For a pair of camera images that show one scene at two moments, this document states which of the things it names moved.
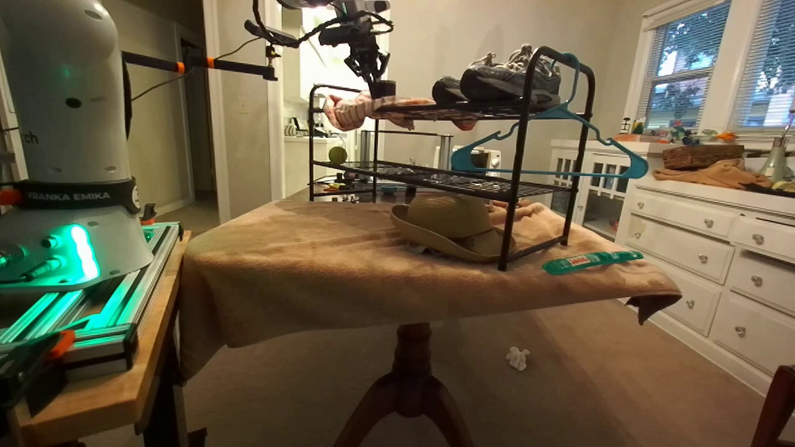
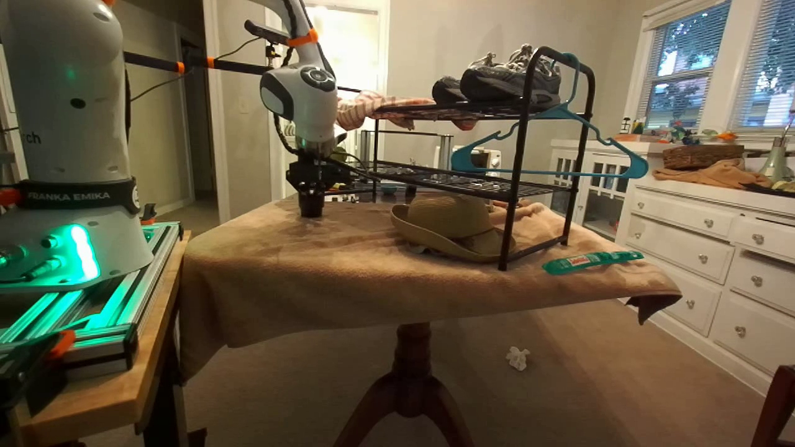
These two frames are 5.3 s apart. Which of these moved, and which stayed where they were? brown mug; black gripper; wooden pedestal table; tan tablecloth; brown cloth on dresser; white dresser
Moved: black gripper; brown mug
Stayed: brown cloth on dresser; tan tablecloth; white dresser; wooden pedestal table
